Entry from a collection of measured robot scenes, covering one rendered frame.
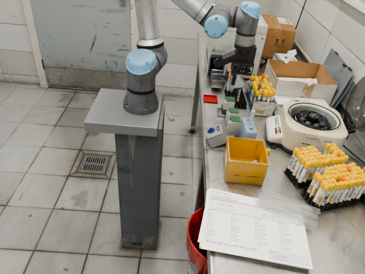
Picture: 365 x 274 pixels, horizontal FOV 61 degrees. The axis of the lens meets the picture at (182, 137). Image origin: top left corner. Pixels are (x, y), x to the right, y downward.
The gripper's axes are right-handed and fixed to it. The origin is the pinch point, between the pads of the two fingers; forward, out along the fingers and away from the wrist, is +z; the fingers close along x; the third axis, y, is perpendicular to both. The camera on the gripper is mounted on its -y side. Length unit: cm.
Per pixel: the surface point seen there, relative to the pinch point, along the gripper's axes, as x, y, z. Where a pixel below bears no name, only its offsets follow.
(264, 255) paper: -72, 5, 11
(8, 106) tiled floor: 120, -181, 99
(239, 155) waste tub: -31.4, 2.9, 10.8
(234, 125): -15.4, 2.1, 8.1
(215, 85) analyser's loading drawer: 21.1, -4.2, 9.2
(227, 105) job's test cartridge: -1.9, -0.2, 6.9
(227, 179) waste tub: -43.9, -2.6, 11.2
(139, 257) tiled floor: -21, -37, 100
